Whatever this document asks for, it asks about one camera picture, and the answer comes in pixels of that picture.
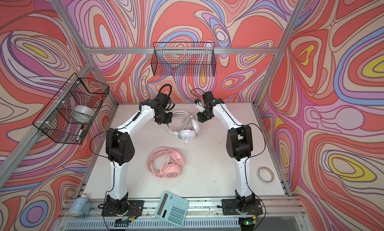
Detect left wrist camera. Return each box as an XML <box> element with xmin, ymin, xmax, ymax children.
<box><xmin>155</xmin><ymin>84</ymin><xmax>175</xmax><ymax>111</ymax></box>

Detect white tape roll on table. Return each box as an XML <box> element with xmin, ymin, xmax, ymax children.
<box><xmin>257</xmin><ymin>167</ymin><xmax>275</xmax><ymax>184</ymax></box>

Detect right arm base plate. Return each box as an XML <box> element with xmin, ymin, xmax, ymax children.
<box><xmin>217</xmin><ymin>199</ymin><xmax>264</xmax><ymax>217</ymax></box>

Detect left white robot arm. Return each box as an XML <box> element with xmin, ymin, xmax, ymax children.
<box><xmin>106</xmin><ymin>97</ymin><xmax>174</xmax><ymax>207</ymax></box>

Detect black wire basket left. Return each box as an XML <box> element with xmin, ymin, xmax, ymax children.
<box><xmin>33</xmin><ymin>74</ymin><xmax>110</xmax><ymax>145</ymax></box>

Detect pink headphones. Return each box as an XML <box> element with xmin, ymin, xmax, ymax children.
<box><xmin>147</xmin><ymin>147</ymin><xmax>185</xmax><ymax>179</ymax></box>

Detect black wire basket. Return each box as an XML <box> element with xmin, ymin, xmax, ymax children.
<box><xmin>33</xmin><ymin>74</ymin><xmax>110</xmax><ymax>145</ymax></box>
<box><xmin>151</xmin><ymin>41</ymin><xmax>217</xmax><ymax>77</ymax></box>

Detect white headphones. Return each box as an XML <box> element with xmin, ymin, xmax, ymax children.
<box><xmin>167</xmin><ymin>110</ymin><xmax>200</xmax><ymax>145</ymax></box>

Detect green circuit board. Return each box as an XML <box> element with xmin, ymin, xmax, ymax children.
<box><xmin>114</xmin><ymin>219</ymin><xmax>132</xmax><ymax>228</ymax></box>

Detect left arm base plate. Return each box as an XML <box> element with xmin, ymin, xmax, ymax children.
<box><xmin>102</xmin><ymin>200</ymin><xmax>144</xmax><ymax>218</ymax></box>

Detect black wire basket back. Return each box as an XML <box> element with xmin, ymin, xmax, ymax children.
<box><xmin>151</xmin><ymin>41</ymin><xmax>217</xmax><ymax>77</ymax></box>

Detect black marker in basket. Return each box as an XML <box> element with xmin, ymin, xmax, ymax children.
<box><xmin>76</xmin><ymin>125</ymin><xmax>84</xmax><ymax>142</ymax></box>

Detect grey headphone cable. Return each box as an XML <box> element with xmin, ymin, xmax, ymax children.
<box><xmin>179</xmin><ymin>114</ymin><xmax>199</xmax><ymax>135</ymax></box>

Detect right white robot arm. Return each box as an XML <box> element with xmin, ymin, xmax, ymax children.
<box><xmin>195</xmin><ymin>91</ymin><xmax>256</xmax><ymax>210</ymax></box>

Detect grey tape roll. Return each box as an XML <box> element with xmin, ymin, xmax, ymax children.
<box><xmin>70</xmin><ymin>105</ymin><xmax>95</xmax><ymax>125</ymax></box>

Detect teal calculator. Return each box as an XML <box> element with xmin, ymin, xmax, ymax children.
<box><xmin>155</xmin><ymin>192</ymin><xmax>190</xmax><ymax>227</ymax></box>

